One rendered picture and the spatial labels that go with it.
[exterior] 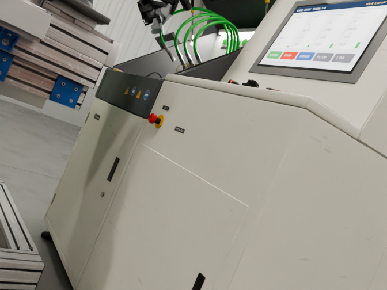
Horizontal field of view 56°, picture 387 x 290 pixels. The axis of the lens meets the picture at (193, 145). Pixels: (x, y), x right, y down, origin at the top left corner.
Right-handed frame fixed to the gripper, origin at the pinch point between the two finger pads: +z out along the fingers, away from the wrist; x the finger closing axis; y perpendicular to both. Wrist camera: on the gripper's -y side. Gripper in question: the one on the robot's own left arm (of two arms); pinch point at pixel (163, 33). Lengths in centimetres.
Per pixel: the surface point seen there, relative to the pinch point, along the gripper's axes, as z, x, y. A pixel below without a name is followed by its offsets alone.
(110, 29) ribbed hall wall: -345, -582, 12
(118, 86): 21.0, 4.9, 30.0
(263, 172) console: 85, 88, 5
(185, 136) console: 65, 60, 15
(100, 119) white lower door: 31, -4, 44
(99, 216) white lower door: 76, 22, 54
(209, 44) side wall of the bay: -0.7, -33.1, -29.1
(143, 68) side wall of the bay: 5.3, -21.2, 14.2
